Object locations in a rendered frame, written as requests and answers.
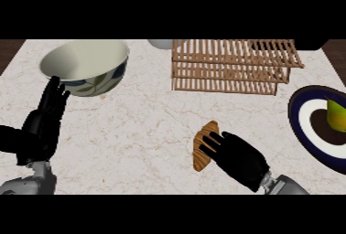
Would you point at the black appliance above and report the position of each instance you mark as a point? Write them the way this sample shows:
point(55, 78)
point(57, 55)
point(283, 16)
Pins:
point(295, 44)

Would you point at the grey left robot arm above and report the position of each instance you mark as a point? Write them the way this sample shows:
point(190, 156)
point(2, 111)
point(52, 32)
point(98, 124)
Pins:
point(32, 181)

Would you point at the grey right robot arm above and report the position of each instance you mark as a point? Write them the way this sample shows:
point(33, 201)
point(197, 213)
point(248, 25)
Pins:
point(285, 185)

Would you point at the blue and white round placemat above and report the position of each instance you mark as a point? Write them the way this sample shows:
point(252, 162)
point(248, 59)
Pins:
point(322, 128)

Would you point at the pale grey round object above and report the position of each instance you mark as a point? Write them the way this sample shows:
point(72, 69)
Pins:
point(160, 43)

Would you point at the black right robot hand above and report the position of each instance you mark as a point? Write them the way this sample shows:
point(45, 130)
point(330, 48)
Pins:
point(242, 157)

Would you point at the cream bowl with leaf print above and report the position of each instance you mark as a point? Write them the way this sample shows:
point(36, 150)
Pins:
point(86, 67)

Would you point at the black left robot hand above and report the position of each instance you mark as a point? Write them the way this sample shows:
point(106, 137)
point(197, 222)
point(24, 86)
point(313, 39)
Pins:
point(42, 128)

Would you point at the brown croissant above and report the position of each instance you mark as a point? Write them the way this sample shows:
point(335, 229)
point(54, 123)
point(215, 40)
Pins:
point(203, 146)

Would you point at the wooden tiered shelf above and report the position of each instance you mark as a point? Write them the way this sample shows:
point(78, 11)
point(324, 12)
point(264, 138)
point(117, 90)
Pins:
point(233, 65)

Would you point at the green yellow bell pepper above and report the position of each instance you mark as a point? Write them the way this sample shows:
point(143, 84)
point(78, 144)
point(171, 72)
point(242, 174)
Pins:
point(338, 115)

